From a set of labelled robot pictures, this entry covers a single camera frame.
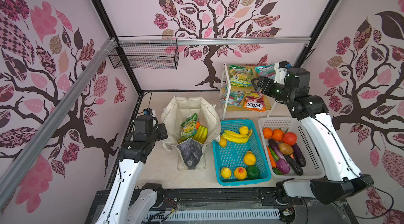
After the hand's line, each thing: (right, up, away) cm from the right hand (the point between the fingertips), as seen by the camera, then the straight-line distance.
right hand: (260, 80), depth 68 cm
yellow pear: (-14, -46, +10) cm, 49 cm away
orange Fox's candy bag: (+4, -9, +22) cm, 24 cm away
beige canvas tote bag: (-31, -36, +10) cm, 49 cm away
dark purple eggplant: (+16, -35, +19) cm, 43 cm away
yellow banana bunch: (-27, -28, +21) cm, 45 cm away
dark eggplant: (+27, -39, +17) cm, 50 cm away
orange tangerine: (-29, -23, +25) cm, 45 cm away
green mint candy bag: (-8, -7, +23) cm, 25 cm away
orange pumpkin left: (+12, -28, +22) cm, 38 cm away
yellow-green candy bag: (-34, -25, +21) cm, 47 cm away
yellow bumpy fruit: (-1, -39, +13) cm, 42 cm away
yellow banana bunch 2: (-6, -30, +25) cm, 40 cm away
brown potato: (+19, -35, +15) cm, 43 cm away
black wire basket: (-61, +22, +27) cm, 70 cm away
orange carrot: (+12, -40, +17) cm, 46 cm away
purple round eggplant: (+15, -43, +10) cm, 46 cm away
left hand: (-45, -23, +7) cm, 51 cm away
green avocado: (0, -45, +10) cm, 46 cm away
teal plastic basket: (-5, -40, +20) cm, 45 cm away
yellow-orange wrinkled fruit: (-15, -32, +20) cm, 41 cm away
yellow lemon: (-2, -26, +22) cm, 34 cm away
